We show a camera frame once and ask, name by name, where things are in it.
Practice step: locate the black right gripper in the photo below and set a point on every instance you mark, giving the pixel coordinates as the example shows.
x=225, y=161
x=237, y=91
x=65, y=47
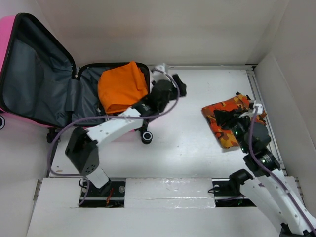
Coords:
x=228, y=117

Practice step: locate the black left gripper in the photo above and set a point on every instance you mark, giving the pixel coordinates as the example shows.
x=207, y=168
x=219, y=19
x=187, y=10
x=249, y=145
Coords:
x=181, y=86

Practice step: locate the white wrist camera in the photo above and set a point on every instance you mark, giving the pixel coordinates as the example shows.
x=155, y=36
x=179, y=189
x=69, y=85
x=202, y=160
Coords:
x=159, y=73
x=256, y=106

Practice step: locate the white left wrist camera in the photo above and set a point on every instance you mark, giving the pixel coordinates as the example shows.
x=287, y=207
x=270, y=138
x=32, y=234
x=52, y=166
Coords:
x=159, y=73

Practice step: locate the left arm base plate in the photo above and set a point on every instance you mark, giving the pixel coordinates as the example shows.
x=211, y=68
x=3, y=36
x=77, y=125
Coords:
x=91, y=197

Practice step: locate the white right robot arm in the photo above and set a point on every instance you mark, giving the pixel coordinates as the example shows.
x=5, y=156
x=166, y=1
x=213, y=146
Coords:
x=264, y=183

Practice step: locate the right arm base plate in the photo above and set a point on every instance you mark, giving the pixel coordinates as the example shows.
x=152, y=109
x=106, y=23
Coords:
x=225, y=196

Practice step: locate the orange camouflage cloth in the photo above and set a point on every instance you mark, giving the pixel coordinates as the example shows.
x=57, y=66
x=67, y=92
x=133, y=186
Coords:
x=240, y=103

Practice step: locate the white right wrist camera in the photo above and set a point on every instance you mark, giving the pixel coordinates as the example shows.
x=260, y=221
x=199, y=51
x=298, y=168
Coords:
x=256, y=106

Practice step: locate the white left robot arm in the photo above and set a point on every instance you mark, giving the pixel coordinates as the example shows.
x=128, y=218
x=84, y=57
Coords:
x=83, y=146

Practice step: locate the pink suitcase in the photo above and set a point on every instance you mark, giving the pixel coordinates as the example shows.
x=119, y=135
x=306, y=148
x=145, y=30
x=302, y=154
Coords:
x=39, y=80

